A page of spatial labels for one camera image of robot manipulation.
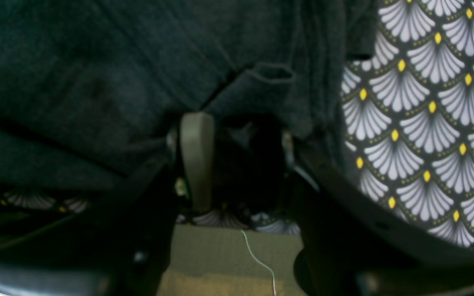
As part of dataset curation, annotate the fan-patterned tablecloth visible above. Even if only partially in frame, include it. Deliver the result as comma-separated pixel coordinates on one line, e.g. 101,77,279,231
0,0,474,250

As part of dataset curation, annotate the dark grey T-shirt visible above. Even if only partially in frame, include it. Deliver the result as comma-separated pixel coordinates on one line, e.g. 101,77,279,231
0,0,379,191

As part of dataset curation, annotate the right gripper beige left finger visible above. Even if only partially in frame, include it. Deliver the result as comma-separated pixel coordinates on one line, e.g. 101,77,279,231
179,112,216,212

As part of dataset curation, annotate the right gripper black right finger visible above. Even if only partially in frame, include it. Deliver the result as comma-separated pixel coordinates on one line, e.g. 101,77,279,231
250,117,287,212

